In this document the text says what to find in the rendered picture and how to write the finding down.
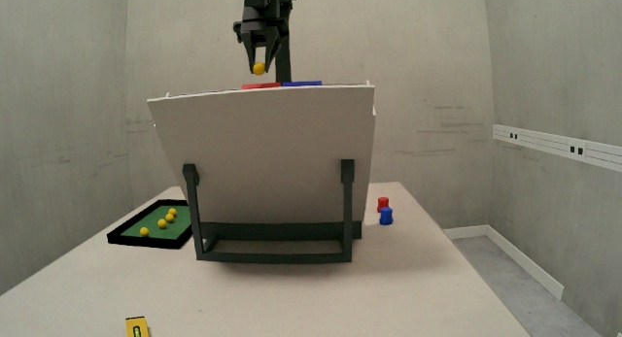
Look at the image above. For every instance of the green tray with black rim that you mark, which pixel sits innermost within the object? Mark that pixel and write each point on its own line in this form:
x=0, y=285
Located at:
x=164, y=238

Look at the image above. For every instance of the blue plug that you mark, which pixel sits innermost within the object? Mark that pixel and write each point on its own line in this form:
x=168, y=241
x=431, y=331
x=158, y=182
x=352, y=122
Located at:
x=386, y=217

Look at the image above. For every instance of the yellow pocket level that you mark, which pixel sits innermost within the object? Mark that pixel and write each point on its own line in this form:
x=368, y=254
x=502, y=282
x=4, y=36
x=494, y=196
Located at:
x=136, y=327

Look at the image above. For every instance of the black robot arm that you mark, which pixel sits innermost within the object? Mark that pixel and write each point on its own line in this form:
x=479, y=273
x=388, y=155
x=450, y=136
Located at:
x=283, y=57

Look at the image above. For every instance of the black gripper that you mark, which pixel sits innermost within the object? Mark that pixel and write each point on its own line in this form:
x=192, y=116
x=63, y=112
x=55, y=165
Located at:
x=259, y=33

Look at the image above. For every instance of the red plug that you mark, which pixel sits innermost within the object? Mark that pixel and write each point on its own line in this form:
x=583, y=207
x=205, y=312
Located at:
x=382, y=202

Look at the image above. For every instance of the red rectangular frame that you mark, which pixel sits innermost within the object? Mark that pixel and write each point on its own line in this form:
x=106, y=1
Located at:
x=249, y=86

